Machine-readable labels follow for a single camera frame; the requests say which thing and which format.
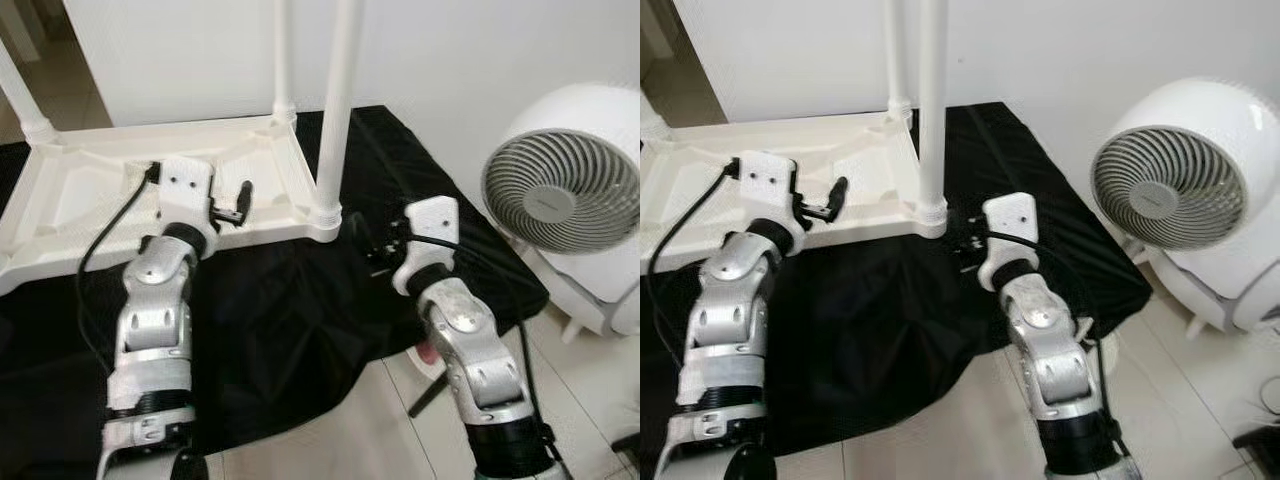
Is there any white plastic tabletop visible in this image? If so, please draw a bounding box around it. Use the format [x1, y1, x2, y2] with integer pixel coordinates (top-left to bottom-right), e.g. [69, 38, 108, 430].
[640, 105, 949, 273]
[0, 108, 344, 298]

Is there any black tablecloth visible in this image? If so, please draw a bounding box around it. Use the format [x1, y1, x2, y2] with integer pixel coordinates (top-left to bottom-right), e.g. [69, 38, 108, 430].
[640, 100, 1154, 471]
[0, 105, 549, 461]

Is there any black metal table leg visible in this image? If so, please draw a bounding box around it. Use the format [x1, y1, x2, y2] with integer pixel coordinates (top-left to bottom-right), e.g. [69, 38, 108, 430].
[408, 372, 448, 418]

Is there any white domed litter box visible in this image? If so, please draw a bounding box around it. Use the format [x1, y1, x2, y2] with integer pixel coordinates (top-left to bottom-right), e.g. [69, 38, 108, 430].
[535, 240, 640, 346]
[1140, 235, 1280, 341]

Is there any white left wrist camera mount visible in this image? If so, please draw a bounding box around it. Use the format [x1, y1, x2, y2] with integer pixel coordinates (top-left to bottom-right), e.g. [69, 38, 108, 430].
[745, 150, 801, 229]
[157, 157, 216, 233]

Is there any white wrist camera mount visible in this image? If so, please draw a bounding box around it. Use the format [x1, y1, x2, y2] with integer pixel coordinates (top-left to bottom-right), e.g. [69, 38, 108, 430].
[978, 193, 1041, 293]
[392, 197, 461, 297]
[745, 150, 801, 229]
[157, 157, 216, 233]

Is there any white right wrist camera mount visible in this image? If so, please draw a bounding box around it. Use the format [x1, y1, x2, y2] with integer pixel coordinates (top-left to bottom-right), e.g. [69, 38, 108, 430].
[978, 193, 1041, 293]
[392, 197, 461, 297]

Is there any white pedestal fan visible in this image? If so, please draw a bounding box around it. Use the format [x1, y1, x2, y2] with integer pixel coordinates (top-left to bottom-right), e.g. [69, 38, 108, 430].
[405, 82, 640, 379]
[1078, 78, 1280, 381]

